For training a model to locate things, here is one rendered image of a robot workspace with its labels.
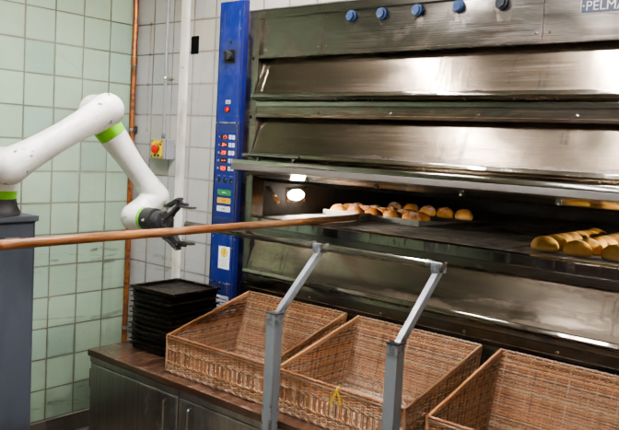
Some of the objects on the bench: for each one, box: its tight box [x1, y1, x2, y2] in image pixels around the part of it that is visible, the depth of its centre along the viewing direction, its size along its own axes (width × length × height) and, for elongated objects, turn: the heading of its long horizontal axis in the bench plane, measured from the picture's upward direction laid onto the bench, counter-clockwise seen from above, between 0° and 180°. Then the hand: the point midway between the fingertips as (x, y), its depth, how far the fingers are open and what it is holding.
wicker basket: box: [165, 291, 347, 405], centre depth 296 cm, size 49×56×28 cm
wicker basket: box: [426, 348, 619, 430], centre depth 219 cm, size 49×56×28 cm
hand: (191, 226), depth 276 cm, fingers open, 13 cm apart
